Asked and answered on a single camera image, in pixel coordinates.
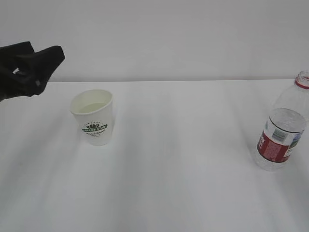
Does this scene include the clear plastic water bottle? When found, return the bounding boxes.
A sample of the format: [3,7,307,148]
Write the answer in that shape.
[253,71,309,171]

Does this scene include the white paper coffee cup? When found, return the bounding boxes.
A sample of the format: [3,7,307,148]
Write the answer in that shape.
[70,89,113,146]

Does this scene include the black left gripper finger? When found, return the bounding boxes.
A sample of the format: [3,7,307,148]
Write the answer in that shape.
[0,41,34,63]
[15,45,65,85]

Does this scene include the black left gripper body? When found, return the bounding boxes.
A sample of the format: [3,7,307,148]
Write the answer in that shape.
[0,58,46,101]

